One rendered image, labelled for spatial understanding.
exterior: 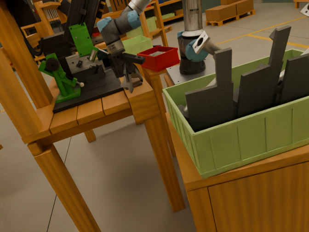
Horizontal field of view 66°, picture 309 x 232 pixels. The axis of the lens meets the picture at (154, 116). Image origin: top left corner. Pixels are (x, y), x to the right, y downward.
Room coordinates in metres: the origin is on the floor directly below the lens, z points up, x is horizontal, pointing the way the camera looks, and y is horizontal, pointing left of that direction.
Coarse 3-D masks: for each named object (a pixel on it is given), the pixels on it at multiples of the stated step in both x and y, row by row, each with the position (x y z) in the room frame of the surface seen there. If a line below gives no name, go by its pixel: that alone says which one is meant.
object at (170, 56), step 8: (152, 48) 2.09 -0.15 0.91; (160, 48) 2.06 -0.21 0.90; (168, 48) 1.94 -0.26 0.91; (176, 48) 1.82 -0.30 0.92; (144, 56) 1.90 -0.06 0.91; (152, 56) 1.78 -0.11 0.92; (160, 56) 1.77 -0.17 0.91; (168, 56) 1.80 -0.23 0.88; (176, 56) 1.82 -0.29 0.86; (144, 64) 1.96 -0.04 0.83; (152, 64) 1.82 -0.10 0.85; (160, 64) 1.77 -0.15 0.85; (168, 64) 1.79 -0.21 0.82
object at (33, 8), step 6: (12, 0) 1.64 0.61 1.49; (18, 0) 1.64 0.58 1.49; (30, 0) 1.75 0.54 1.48; (12, 6) 1.64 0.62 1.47; (18, 6) 1.64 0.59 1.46; (24, 6) 1.64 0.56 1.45; (30, 6) 1.67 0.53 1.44; (18, 12) 1.64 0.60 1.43; (24, 12) 1.64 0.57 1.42; (30, 12) 1.65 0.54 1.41; (36, 12) 1.75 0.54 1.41; (18, 18) 1.64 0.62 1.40; (24, 18) 1.64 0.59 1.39; (30, 18) 1.64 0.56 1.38; (36, 18) 1.68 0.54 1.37; (18, 24) 1.63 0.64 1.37; (24, 24) 1.64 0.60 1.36; (30, 24) 1.80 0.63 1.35
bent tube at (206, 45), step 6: (204, 30) 0.67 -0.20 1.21; (204, 36) 0.66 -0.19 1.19; (198, 42) 0.68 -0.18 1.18; (204, 42) 0.64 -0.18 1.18; (210, 42) 0.66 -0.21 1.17; (198, 48) 0.65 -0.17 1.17; (204, 48) 0.65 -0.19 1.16; (210, 48) 0.65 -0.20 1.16; (216, 48) 0.66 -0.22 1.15; (222, 48) 0.67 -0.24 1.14; (210, 84) 0.71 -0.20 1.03; (186, 108) 0.74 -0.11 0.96
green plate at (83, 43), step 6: (78, 24) 1.78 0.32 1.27; (84, 24) 1.79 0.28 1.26; (72, 30) 1.77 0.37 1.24; (78, 30) 1.77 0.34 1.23; (84, 30) 1.78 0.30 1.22; (72, 36) 1.76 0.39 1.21; (78, 36) 1.76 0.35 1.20; (84, 36) 1.76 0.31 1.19; (78, 42) 1.75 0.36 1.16; (84, 42) 1.75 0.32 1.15; (90, 42) 1.75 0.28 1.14; (78, 48) 1.74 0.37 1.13; (84, 48) 1.74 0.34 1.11; (90, 48) 1.74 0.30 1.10; (84, 54) 1.73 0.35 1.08
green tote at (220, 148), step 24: (240, 72) 0.98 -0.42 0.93; (168, 96) 0.88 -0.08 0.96; (240, 120) 0.57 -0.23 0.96; (264, 120) 0.57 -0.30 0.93; (288, 120) 0.58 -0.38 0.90; (192, 144) 0.60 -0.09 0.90; (216, 144) 0.57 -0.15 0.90; (240, 144) 0.57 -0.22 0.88; (264, 144) 0.57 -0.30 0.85; (288, 144) 0.58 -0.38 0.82; (216, 168) 0.56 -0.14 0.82
